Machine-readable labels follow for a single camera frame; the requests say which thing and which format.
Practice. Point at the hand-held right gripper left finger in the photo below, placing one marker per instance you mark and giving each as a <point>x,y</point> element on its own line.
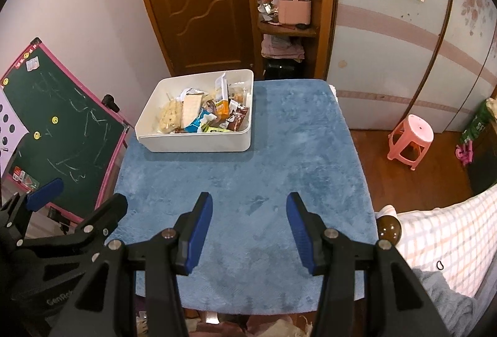
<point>198,236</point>

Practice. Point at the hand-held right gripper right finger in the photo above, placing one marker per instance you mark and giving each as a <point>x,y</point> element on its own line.
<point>301,236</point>

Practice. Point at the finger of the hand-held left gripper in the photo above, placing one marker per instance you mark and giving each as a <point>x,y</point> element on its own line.
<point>105,214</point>
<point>46,191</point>

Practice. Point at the white plastic bin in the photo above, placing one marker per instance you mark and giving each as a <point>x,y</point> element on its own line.
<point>194,145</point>

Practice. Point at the green snack packet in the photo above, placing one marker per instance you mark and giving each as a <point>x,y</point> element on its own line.
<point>215,130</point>

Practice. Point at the small blue white packet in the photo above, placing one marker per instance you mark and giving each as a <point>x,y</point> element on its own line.
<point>198,122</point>

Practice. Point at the clear puffed cracker packet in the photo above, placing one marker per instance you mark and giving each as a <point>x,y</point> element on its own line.
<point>171,115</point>

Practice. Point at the brown snack packet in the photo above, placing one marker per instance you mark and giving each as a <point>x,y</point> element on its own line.
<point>238,117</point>

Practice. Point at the long beige cracker packet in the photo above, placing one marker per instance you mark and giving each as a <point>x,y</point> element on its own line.
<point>192,108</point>

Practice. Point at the orange white snack packet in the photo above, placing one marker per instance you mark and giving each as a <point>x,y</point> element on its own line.
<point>222,96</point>

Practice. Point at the clear orange cracker packet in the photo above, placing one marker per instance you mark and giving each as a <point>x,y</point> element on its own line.
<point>237,93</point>

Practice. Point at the red green card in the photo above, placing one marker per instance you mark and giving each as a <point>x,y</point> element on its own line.
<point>21,176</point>

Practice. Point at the blue plush tablecloth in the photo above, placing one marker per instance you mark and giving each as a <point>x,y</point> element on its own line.
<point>252,174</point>

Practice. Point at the white board with black dots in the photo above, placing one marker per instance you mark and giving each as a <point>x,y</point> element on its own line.
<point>9,115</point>

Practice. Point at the brown bedpost ball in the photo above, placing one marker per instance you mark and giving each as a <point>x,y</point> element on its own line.
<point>390,228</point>

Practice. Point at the black easel knob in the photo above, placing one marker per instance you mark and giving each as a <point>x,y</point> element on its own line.
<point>110,102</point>

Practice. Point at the white chalkboard sticker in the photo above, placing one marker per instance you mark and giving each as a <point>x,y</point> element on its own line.
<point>33,63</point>

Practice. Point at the checked blanket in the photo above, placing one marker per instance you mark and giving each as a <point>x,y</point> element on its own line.
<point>446,236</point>

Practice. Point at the pink plastic stool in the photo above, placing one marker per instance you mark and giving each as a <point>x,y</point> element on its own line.
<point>411,139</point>

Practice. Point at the grey towel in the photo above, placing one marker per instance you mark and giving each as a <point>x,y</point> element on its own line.
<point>446,302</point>

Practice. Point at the black suitcase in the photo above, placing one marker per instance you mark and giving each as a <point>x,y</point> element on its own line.
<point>281,70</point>

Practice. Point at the pink toy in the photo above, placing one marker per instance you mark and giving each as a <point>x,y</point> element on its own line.
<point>464,152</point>

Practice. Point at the folded pink clothes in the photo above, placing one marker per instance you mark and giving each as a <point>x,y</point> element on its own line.
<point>281,45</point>

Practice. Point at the grey sliding wardrobe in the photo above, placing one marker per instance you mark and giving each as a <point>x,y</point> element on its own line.
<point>388,61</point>

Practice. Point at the green bag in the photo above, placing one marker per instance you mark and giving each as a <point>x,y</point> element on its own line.
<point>479,123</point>

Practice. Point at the brown wooden door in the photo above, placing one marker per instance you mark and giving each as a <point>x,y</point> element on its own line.
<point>186,11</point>

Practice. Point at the wooden corner shelf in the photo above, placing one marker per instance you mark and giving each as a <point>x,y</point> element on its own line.
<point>328,11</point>

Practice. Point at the pile of shiny wrappers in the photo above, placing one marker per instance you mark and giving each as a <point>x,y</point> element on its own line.
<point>267,5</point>

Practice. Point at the green chalkboard with pink frame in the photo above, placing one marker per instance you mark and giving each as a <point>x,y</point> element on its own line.
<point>70,119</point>

